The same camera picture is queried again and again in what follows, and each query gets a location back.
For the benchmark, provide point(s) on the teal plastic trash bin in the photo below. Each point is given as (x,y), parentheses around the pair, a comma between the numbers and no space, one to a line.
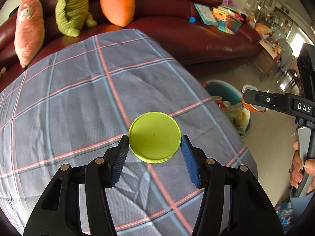
(224,94)

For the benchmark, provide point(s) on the teal children's book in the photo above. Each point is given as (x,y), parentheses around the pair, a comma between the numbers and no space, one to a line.
(206,15)

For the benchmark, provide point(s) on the orange carrot plush toy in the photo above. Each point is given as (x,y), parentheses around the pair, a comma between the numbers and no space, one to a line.
(118,12)

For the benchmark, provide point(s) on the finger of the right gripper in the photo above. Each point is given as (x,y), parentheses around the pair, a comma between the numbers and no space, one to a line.
(275,101)

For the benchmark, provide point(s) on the pink radish plush toy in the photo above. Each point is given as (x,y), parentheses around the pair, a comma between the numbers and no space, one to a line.
(30,31)

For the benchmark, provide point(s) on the wooden side table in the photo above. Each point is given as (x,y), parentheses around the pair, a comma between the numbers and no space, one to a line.
(267,58)

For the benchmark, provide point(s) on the green dinosaur plush toy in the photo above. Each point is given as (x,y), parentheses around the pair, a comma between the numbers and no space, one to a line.
(72,16)

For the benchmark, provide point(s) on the dark red leather sofa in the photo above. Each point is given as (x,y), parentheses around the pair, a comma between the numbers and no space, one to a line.
(200,48)

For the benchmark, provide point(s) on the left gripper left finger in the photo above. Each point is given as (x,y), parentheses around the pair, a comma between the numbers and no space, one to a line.
(57,211)

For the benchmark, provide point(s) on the blue ball toy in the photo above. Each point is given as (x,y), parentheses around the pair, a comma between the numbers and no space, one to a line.
(192,20)

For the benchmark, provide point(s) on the orange white jelly cup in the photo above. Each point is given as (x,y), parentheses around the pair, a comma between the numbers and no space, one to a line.
(248,99)

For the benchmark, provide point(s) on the green clear snack wrapper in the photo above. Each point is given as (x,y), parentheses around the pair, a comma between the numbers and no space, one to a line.
(238,116)

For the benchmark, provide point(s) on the purple plaid tablecloth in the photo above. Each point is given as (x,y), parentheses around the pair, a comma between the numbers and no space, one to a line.
(74,104)

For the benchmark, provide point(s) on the green lid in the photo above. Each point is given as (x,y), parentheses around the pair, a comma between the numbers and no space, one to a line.
(154,137)

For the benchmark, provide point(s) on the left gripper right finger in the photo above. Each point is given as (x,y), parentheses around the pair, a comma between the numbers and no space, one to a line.
(233,202)

